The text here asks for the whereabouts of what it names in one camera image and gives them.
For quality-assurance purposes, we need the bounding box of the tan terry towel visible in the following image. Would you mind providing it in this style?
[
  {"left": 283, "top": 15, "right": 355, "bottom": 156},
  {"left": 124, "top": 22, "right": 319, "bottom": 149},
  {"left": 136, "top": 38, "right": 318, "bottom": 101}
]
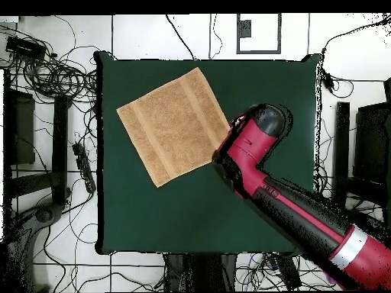
[{"left": 115, "top": 66, "right": 231, "bottom": 188}]

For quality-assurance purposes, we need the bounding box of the flat black box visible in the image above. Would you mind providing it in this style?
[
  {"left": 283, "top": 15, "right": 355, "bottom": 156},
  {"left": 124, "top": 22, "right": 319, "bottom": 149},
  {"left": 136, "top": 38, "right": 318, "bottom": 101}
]
[{"left": 5, "top": 36, "right": 47, "bottom": 60}]

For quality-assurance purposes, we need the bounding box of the dark green table cloth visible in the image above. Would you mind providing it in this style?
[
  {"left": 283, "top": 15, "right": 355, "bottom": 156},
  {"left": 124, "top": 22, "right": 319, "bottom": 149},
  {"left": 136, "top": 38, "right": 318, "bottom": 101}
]
[{"left": 92, "top": 51, "right": 322, "bottom": 256}]

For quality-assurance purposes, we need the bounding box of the black power strip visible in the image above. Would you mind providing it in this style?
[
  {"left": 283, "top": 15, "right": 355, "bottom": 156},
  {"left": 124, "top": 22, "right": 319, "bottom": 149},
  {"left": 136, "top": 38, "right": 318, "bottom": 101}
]
[{"left": 72, "top": 143, "right": 97, "bottom": 194}]

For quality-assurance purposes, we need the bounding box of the black adapter box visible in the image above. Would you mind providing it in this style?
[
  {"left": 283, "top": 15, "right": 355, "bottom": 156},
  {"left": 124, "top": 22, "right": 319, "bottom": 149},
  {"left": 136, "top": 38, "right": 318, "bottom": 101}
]
[{"left": 274, "top": 254, "right": 303, "bottom": 291}]

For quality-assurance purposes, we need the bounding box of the black plug adapter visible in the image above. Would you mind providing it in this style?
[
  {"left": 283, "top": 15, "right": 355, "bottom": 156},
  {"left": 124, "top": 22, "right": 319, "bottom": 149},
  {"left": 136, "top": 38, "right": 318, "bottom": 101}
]
[{"left": 320, "top": 68, "right": 335, "bottom": 94}]

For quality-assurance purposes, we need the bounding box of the black stand base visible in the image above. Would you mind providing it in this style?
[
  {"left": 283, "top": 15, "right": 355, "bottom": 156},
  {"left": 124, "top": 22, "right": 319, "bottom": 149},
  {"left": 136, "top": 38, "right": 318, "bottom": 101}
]
[{"left": 5, "top": 202, "right": 65, "bottom": 292}]

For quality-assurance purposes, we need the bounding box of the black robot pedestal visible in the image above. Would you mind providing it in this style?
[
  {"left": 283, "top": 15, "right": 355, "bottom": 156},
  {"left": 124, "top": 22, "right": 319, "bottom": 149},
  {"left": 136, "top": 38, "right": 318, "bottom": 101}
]
[{"left": 163, "top": 252, "right": 238, "bottom": 292}]

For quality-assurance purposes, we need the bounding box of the thick black cable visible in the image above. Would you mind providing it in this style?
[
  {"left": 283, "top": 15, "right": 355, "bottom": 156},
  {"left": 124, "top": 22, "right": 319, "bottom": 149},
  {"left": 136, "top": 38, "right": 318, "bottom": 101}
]
[{"left": 166, "top": 14, "right": 196, "bottom": 60}]

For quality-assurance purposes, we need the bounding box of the black metal frame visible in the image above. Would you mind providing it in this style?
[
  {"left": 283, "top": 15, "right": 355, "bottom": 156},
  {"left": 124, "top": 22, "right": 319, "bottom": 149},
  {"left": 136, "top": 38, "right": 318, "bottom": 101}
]
[
  {"left": 2, "top": 69, "right": 73, "bottom": 208},
  {"left": 332, "top": 77, "right": 391, "bottom": 211}
]

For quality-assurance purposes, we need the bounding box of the tangle of black cables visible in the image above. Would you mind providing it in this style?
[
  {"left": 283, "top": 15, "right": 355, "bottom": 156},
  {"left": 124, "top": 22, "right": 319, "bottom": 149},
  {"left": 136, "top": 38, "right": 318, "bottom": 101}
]
[{"left": 18, "top": 54, "right": 99, "bottom": 103}]

